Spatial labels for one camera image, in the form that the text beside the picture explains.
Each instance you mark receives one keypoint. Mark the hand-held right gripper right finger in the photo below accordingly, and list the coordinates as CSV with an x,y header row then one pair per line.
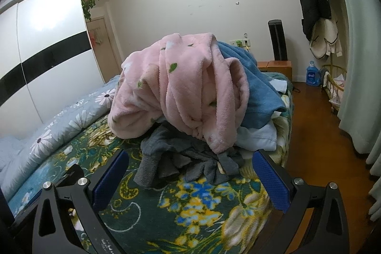
x,y
272,179

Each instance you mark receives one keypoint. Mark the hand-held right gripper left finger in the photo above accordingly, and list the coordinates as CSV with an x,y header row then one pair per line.
x,y
110,179

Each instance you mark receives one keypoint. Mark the pink floral fleece garment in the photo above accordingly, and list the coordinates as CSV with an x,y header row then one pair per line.
x,y
184,87

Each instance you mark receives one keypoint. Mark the light blue garment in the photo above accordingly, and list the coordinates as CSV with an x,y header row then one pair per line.
x,y
259,138

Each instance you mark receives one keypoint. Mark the grey knitted garment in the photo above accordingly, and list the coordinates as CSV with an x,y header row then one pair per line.
x,y
166,155

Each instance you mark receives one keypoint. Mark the grey daisy print duvet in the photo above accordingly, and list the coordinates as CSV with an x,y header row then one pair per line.
x,y
59,129

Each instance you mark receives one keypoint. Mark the green floral blanket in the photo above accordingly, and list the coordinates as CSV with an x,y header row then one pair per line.
x,y
178,212

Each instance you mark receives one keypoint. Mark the blue fleece garment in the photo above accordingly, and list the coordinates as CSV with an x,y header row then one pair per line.
x,y
256,93

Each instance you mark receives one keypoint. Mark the gold metal rack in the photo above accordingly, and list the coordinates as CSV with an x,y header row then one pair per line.
x,y
336,90

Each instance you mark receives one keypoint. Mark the wooden nightstand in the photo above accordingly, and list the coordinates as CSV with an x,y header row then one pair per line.
x,y
279,68

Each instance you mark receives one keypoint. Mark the blue detergent bottle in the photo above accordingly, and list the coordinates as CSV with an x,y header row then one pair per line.
x,y
312,74

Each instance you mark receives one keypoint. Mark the wooden door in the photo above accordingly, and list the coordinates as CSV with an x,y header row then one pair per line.
x,y
102,51

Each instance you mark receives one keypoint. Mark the pale green curtain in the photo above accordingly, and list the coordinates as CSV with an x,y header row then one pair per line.
x,y
357,78

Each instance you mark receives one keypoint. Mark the black tower heater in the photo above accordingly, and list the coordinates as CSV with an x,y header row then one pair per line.
x,y
276,39

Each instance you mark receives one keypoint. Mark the white wardrobe with black stripe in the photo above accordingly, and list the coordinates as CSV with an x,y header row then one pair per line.
x,y
53,42

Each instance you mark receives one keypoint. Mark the cream hanging jacket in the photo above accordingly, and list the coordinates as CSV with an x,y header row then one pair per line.
x,y
324,39

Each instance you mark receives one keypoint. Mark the black hanging coat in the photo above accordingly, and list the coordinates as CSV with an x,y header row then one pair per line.
x,y
312,10

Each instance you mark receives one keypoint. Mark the wall socket with plugs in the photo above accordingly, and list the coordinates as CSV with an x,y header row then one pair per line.
x,y
241,42

